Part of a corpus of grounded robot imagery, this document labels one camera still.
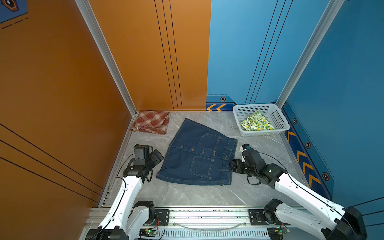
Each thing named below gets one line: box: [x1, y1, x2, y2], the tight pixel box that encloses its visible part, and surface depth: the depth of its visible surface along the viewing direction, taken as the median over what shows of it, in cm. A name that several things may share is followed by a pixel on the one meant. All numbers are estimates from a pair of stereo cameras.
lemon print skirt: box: [240, 109, 276, 131], surface depth 107 cm
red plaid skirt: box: [130, 111, 171, 135], surface depth 111 cm
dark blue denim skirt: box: [156, 118, 238, 186], surface depth 96 cm
